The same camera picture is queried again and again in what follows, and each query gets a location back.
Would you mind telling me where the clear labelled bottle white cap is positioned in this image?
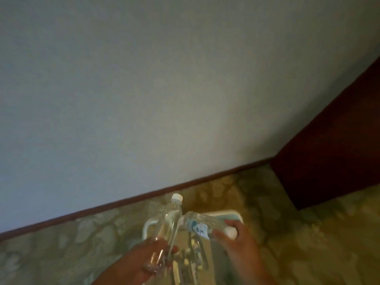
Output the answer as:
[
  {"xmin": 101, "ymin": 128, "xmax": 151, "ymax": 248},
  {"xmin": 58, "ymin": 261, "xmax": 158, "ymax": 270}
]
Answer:
[{"xmin": 180, "ymin": 211, "xmax": 239, "ymax": 239}]

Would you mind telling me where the clear plastic bottle white cap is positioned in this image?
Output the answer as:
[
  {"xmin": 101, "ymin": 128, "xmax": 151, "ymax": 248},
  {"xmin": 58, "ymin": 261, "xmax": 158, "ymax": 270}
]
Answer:
[{"xmin": 143, "ymin": 193, "xmax": 184, "ymax": 278}]

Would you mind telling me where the brown baseboard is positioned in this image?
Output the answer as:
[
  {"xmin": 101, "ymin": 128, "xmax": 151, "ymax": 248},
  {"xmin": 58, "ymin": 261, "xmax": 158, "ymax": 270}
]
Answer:
[{"xmin": 0, "ymin": 157, "xmax": 274, "ymax": 242}]

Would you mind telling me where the person's left forearm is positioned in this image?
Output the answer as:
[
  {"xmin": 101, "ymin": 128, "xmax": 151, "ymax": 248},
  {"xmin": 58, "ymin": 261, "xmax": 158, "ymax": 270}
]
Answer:
[{"xmin": 91, "ymin": 255, "xmax": 143, "ymax": 285}]

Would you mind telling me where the white plastic crate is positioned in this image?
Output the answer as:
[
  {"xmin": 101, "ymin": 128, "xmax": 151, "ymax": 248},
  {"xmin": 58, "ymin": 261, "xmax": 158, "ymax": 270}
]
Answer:
[{"xmin": 142, "ymin": 209, "xmax": 245, "ymax": 285}]

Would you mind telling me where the person's right hand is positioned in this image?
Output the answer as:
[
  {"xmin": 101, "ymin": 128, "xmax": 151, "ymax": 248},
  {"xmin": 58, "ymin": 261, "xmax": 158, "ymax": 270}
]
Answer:
[{"xmin": 212, "ymin": 219, "xmax": 268, "ymax": 277}]

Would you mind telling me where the person's left hand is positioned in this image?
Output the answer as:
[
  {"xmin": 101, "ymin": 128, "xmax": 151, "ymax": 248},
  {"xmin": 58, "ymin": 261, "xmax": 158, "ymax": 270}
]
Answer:
[{"xmin": 124, "ymin": 237, "xmax": 179, "ymax": 285}]

